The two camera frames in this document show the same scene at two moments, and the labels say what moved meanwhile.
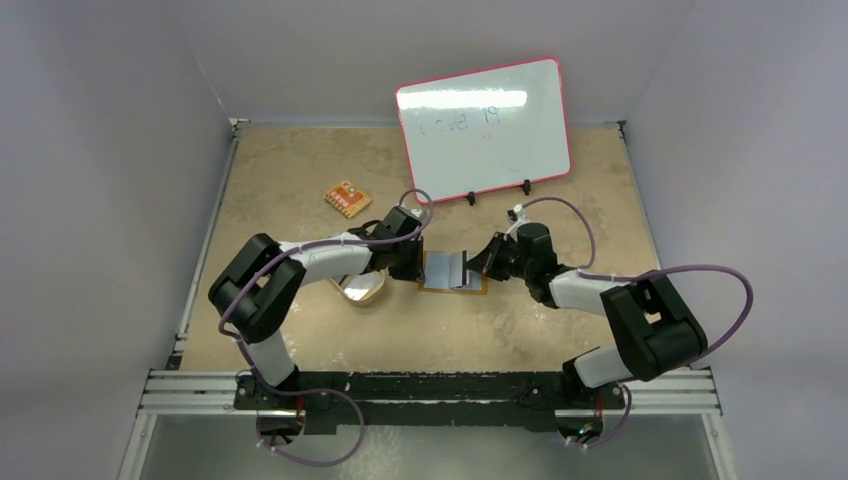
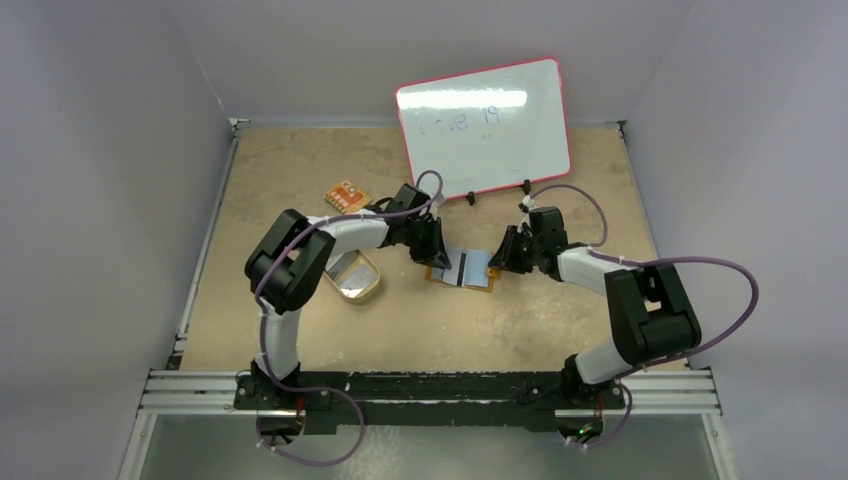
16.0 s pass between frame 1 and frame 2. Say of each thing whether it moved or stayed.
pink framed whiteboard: stayed
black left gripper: moved
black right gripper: moved
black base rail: stayed
